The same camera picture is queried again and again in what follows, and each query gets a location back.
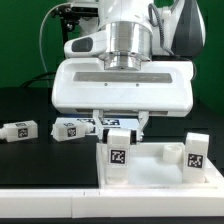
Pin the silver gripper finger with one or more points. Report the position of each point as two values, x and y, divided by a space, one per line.
98 116
137 135

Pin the white square table top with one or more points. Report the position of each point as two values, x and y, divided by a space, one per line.
156 166

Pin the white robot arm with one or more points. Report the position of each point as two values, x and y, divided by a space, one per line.
136 60

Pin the white L-shaped obstacle fence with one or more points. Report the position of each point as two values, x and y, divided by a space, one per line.
93 203

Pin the black camera on stand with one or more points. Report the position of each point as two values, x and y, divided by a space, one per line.
73 13

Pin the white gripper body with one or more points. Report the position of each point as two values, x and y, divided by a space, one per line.
162 88

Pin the white sheet with tags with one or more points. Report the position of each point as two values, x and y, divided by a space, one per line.
130 123

